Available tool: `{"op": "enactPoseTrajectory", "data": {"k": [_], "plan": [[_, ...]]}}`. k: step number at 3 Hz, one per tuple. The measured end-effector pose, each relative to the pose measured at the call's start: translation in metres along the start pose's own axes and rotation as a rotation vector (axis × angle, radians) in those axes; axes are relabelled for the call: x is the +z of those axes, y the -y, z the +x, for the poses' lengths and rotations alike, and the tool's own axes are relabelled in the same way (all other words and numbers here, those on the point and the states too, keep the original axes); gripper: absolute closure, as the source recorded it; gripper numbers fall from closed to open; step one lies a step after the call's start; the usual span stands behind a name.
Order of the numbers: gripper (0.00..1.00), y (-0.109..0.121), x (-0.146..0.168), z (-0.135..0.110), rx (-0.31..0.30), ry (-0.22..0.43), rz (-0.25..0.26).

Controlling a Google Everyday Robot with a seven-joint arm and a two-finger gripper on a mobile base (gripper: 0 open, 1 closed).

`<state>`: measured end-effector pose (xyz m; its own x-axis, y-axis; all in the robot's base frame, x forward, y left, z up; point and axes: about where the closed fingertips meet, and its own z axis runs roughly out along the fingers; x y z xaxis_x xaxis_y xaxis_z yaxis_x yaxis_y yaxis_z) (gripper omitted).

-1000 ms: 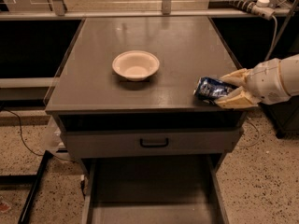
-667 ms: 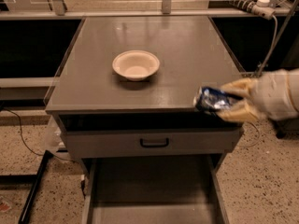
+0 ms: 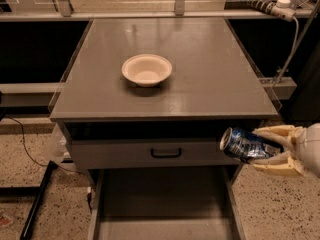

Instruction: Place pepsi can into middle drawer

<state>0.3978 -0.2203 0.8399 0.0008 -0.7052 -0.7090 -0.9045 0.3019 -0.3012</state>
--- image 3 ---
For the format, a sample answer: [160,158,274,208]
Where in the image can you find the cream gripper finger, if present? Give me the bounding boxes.
[253,125,304,151]
[249,151,305,177]

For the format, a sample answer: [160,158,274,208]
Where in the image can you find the blue pepsi can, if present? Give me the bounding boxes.
[219,127,284,163]

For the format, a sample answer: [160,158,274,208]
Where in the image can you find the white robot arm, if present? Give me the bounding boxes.
[249,123,320,177]

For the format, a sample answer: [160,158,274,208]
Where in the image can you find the open grey middle drawer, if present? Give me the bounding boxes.
[88,166,246,240]

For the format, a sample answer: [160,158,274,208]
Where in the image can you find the grey drawer cabinet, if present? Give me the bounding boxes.
[49,16,279,185]

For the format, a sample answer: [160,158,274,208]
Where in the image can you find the grey top drawer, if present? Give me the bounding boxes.
[67,138,238,169]

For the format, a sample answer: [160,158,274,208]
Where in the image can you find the black drawer handle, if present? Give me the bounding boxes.
[150,148,182,159]

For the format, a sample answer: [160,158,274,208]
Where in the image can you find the white striped cable hose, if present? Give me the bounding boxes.
[238,0,298,22]

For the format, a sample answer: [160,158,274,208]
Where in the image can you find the black metal floor frame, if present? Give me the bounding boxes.
[0,161,57,240]

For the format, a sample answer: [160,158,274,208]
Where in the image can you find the black floor cable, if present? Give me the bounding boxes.
[3,116,48,168]

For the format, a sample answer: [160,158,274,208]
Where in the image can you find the grey metal rail frame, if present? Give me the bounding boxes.
[0,0,319,21]

